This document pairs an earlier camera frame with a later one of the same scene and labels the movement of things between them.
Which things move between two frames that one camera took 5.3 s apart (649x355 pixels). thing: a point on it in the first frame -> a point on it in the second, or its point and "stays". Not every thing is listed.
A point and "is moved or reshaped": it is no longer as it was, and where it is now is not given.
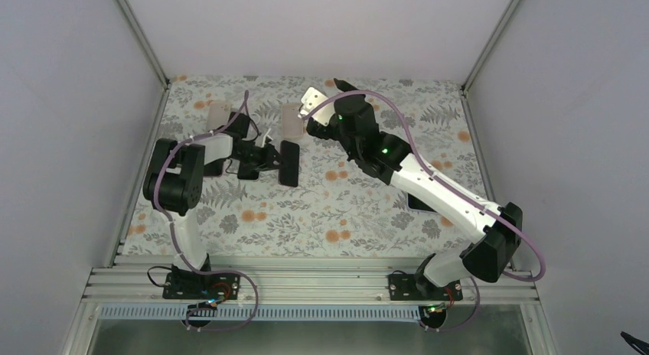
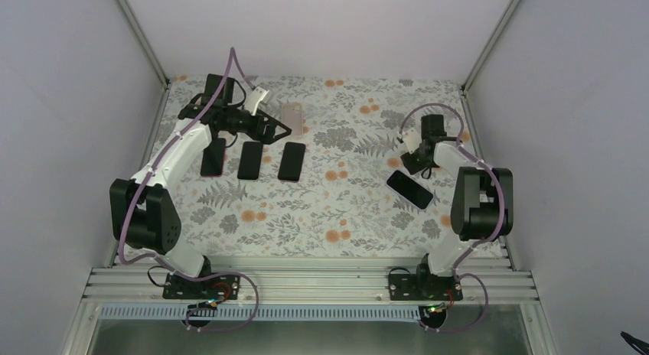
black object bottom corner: [642, 346] stays
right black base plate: [407, 287] stays
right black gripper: [316, 131] -> [410, 166]
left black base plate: [184, 284] stays
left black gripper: [266, 162] -> [255, 133]
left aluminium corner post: [139, 35] stays
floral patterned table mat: [341, 206] stays
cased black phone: [289, 170] is moved or reshaped
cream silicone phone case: [292, 125] stays
